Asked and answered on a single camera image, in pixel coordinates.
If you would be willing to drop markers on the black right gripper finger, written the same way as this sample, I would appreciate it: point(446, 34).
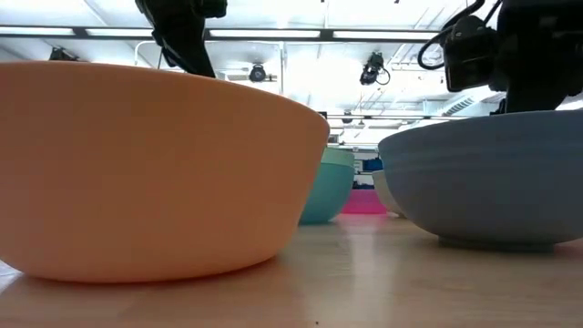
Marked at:
point(530, 104)

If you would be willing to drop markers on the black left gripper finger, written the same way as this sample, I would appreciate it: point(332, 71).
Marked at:
point(189, 52)

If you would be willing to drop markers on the blue-grey plastic bowl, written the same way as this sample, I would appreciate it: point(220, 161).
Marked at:
point(478, 182)

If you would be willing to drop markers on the orange plastic bowl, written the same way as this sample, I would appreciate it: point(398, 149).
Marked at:
point(136, 182)

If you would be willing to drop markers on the white plastic bowl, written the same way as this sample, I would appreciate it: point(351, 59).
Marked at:
point(385, 191)

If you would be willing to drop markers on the teal plastic bowl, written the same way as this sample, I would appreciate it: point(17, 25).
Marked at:
point(325, 196)

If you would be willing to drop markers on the black overhead light bar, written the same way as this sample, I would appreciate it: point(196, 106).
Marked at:
point(325, 34)

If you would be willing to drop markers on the blue background object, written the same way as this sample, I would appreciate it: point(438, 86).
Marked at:
point(373, 165)

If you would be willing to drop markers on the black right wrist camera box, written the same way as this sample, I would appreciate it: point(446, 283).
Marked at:
point(469, 54)

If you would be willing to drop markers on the round black ceiling camera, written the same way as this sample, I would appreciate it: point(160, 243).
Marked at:
point(258, 73)

